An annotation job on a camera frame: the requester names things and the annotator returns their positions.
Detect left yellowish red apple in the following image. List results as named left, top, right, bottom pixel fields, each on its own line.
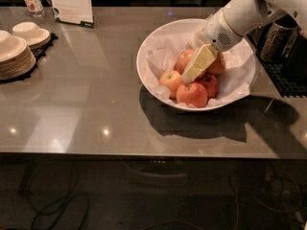
left=159, top=70, right=183, bottom=99

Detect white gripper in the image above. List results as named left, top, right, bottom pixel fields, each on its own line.
left=181, top=8, right=244, bottom=83

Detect white menu sign stand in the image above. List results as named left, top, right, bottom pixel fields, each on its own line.
left=52, top=0, right=94, bottom=28

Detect large stack paper bowls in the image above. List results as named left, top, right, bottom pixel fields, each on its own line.
left=0, top=30, right=35, bottom=81

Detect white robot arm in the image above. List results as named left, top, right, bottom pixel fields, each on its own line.
left=182, top=0, right=307, bottom=82

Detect small stack paper bowls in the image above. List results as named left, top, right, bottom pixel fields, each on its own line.
left=12, top=22, right=51, bottom=49

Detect glass jar dark contents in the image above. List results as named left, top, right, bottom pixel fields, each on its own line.
left=260, top=22, right=296, bottom=63

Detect white bowl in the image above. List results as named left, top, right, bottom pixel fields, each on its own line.
left=136, top=18, right=257, bottom=112

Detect black wire rack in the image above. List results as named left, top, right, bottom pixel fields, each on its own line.
left=248, top=25, right=307, bottom=97

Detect plastic bottle orange label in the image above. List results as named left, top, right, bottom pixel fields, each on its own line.
left=24, top=0, right=45, bottom=18

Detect black rubber mat left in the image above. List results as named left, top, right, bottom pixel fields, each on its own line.
left=0, top=33, right=58, bottom=83

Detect black cable on floor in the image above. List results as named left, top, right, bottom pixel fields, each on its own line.
left=17, top=163, right=91, bottom=230

